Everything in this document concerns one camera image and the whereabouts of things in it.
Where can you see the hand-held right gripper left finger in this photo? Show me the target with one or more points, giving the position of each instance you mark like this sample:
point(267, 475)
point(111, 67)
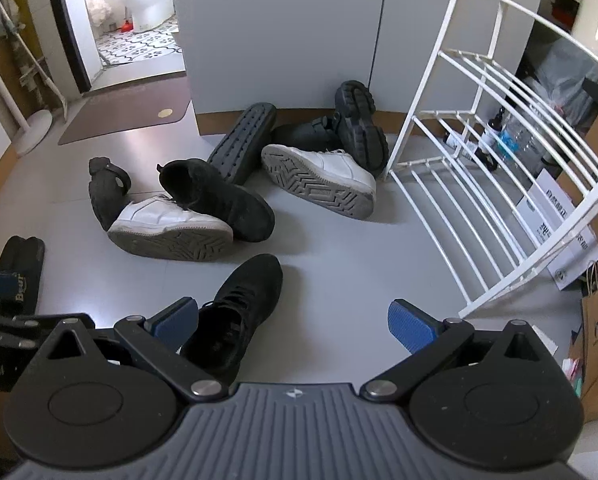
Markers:
point(176, 322)

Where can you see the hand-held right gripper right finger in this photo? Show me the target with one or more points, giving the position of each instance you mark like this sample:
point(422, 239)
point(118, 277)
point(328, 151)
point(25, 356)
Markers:
point(409, 325)

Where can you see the black lace-up sneaker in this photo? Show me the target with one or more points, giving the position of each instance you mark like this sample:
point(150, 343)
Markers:
point(244, 310)
point(219, 195)

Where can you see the white lace-up sneaker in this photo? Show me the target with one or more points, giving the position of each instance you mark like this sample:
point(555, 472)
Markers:
point(164, 217)
point(329, 170)

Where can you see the black chunky sandal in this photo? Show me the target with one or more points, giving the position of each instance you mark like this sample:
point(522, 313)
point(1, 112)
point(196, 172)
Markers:
point(361, 125)
point(106, 190)

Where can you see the white metal shoe rack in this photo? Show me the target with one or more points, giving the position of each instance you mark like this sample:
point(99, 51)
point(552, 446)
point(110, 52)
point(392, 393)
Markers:
point(394, 170)

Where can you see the dark grey clog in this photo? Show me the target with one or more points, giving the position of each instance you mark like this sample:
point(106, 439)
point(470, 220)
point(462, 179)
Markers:
point(299, 135)
point(241, 142)

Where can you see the black pouch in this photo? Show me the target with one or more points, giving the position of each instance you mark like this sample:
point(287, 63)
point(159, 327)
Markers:
point(24, 260)

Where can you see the white standing fan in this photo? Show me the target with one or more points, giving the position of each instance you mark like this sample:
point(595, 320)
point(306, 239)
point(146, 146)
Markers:
point(39, 130)

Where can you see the white printed box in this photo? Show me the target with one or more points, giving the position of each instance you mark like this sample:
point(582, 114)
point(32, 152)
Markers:
point(554, 210)

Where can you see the small brown bottle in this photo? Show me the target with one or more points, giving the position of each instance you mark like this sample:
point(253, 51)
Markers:
point(451, 140)

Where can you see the dark glass bottle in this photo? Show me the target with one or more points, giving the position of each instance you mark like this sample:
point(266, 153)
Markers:
point(491, 135)

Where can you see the plastic water bottle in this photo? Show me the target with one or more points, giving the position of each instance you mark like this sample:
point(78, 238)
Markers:
point(511, 140)

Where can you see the brown door mat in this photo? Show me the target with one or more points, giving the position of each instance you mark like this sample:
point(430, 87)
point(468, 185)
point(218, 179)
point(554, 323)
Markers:
point(129, 110)

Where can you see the red plunger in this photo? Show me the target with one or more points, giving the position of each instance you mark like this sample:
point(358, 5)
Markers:
point(126, 25)

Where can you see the white bath sponge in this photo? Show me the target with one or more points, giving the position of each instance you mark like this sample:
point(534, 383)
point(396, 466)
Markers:
point(99, 7)

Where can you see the grey plastic cover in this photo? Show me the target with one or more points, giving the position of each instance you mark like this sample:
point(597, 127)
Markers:
point(569, 75)

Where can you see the grey cabinet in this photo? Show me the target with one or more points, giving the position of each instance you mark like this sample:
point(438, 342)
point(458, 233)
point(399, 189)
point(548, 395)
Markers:
point(279, 35)

